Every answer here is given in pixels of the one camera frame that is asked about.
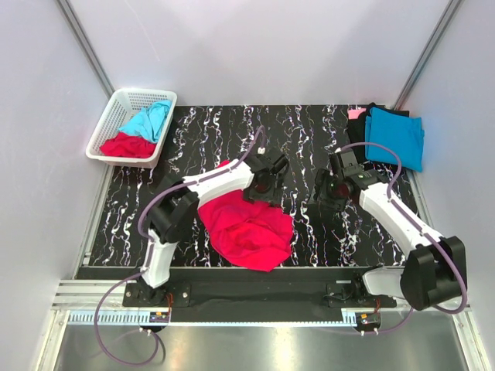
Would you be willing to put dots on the aluminium frame rail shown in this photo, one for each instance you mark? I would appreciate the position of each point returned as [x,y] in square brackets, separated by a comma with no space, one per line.
[96,301]

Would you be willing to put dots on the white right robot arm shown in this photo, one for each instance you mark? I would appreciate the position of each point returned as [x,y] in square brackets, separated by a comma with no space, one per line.
[435,266]

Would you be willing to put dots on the red t-shirt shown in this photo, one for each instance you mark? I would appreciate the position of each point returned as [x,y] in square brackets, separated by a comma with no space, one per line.
[255,236]

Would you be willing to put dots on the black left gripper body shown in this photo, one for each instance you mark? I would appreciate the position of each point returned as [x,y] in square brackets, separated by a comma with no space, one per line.
[270,192]

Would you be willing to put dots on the red shirt in basket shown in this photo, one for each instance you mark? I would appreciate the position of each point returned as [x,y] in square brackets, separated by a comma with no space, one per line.
[128,146]

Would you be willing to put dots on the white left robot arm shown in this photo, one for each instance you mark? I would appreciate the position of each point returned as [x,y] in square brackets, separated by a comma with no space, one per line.
[172,212]

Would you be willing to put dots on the folded pink t-shirt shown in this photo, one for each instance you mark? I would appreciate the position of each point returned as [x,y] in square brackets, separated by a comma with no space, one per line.
[353,114]

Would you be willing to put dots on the white plastic laundry basket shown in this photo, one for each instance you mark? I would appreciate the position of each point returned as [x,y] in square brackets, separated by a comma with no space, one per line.
[122,106]

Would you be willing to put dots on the folded black t-shirt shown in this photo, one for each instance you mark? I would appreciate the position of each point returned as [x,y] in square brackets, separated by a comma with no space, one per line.
[355,129]

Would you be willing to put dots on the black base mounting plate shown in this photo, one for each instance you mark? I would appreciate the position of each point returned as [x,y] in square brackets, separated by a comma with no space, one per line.
[235,295]

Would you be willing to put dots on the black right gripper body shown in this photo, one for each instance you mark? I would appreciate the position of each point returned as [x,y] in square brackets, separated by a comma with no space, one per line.
[329,195]

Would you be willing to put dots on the light blue shirt in basket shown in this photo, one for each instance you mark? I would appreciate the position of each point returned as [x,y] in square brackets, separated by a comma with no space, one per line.
[148,122]

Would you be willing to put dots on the folded blue t-shirt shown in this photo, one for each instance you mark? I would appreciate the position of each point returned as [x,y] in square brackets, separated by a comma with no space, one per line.
[403,135]

